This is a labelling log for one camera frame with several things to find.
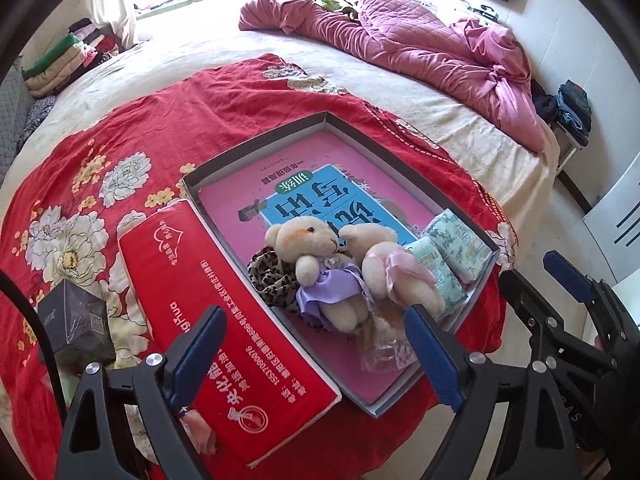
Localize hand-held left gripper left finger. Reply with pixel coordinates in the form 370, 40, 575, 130
55, 305, 228, 480

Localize pink and blue book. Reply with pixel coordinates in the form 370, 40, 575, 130
200, 129, 443, 405

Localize stack of folded clothes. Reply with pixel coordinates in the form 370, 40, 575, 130
22, 17, 126, 98

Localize green cloth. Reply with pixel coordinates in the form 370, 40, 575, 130
317, 0, 363, 16

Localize pink quilt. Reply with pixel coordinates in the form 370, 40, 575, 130
240, 0, 546, 153

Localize black gift box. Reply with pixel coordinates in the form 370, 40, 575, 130
37, 280, 117, 366

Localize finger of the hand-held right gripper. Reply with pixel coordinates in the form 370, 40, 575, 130
543, 251, 626, 323
498, 269, 563, 361

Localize red tissue pack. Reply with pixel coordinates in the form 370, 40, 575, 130
118, 199, 343, 468

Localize dark garment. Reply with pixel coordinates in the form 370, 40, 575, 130
530, 80, 560, 123

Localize leopard print scarf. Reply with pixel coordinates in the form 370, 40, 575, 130
248, 246, 321, 331

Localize black cable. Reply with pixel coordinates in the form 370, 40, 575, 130
0, 270, 66, 411

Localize pile of blue jeans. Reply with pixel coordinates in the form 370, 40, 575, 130
557, 80, 593, 145

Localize speckled dark cloth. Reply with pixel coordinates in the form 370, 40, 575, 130
17, 97, 56, 151

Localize teddy bear purple dress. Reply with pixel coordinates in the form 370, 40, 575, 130
265, 216, 371, 332

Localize white slotted chair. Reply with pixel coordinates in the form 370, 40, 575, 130
582, 160, 640, 286

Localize green tissue packet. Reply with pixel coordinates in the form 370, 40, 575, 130
402, 237, 468, 318
425, 210, 493, 283

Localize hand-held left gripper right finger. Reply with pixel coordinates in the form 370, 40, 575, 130
404, 305, 578, 480

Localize teddy bear pink dress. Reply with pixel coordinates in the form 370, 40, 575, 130
340, 222, 446, 316

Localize grey cardboard box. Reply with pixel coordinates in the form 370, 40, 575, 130
180, 110, 501, 418

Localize red floral blanket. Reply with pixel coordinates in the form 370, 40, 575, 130
0, 55, 516, 480

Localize grey quilted headboard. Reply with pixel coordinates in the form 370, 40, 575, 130
0, 67, 26, 181

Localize beige bed sheet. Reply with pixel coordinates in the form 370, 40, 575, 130
0, 25, 561, 221

